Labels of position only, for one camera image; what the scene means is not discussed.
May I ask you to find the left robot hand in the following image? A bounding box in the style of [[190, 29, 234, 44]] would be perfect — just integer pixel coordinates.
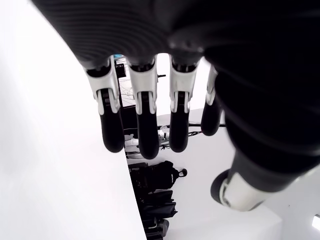
[[29, 0, 320, 213]]

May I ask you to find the black backpack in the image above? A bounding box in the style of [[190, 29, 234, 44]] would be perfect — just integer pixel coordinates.
[[147, 160, 188, 194]]

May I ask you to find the black folded chairs stack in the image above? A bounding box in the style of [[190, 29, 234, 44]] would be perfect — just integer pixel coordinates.
[[127, 161, 179, 240]]

